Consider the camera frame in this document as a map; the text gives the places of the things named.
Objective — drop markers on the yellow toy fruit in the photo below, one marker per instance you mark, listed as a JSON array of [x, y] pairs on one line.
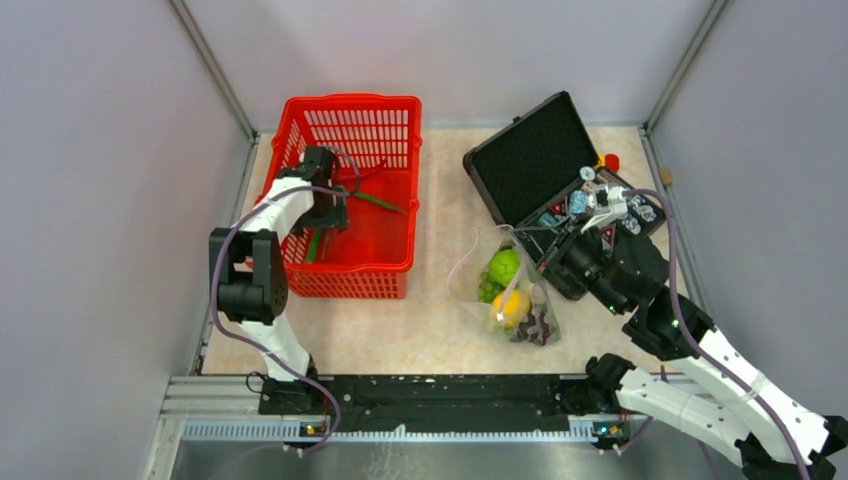
[[507, 311]]

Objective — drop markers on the open black foam case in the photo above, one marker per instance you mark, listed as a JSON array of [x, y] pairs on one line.
[[526, 175]]

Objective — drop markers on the red grape bunch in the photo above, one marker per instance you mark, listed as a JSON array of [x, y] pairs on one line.
[[539, 327]]

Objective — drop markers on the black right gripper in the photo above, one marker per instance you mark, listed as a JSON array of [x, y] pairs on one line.
[[552, 262]]

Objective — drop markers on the red chili pepper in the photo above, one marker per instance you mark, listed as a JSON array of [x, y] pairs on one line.
[[363, 173]]

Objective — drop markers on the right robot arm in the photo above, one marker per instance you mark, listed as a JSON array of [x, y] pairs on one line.
[[745, 417]]

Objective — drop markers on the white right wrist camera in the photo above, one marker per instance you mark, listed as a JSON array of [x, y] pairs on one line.
[[610, 205]]

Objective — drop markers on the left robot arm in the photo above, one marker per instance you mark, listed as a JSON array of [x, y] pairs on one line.
[[248, 284]]

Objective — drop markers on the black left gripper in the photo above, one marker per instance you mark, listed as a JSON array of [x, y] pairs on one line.
[[335, 216]]

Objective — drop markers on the green lime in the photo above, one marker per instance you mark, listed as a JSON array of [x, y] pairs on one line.
[[503, 266]]

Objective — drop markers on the clear zip top bag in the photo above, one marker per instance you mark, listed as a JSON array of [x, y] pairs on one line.
[[464, 278]]

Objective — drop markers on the red round object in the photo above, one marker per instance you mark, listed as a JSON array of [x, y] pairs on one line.
[[611, 162]]

